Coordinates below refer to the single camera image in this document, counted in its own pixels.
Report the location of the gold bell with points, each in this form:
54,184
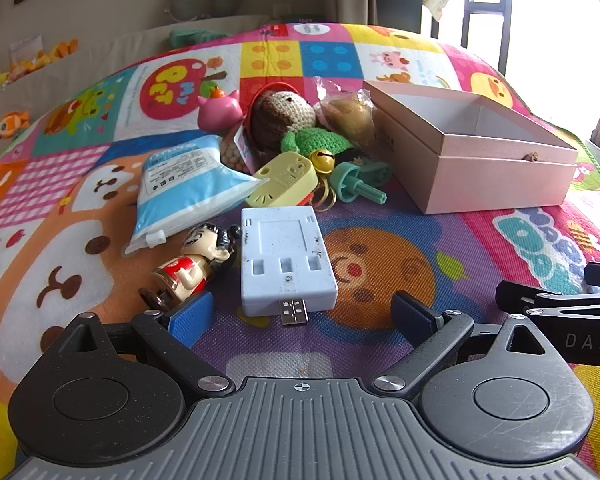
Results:
322,161

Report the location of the brown crochet doll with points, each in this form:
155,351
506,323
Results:
275,115

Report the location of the green cloth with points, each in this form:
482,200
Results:
195,36

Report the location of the pink unicorn toy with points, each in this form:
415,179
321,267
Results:
220,112

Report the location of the plastic-wrapped pear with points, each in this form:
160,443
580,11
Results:
347,115

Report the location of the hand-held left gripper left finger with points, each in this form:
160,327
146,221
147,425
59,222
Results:
190,312

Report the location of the clear bag of nuts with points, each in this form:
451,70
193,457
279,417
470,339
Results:
232,152

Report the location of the white plug adapter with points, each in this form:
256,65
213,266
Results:
285,250

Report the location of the cartoon boy figurine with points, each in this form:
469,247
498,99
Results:
190,265

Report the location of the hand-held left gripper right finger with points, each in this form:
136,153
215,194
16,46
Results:
411,311

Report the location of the white paper card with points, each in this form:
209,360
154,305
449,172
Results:
25,46

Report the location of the black window frame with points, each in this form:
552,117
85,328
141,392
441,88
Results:
467,20

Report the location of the blue and white pouch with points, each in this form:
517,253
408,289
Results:
180,185

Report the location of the green plastic toy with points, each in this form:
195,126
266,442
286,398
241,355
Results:
350,180

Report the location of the pink cardboard box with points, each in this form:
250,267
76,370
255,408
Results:
480,185

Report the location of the yellow socket-shaped case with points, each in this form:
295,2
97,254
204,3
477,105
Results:
280,180

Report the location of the yellow and orange plush toys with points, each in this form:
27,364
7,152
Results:
45,60

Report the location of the orange fish plush toy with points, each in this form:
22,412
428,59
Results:
12,124

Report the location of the colourful cartoon play mat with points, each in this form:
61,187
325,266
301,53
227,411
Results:
405,240

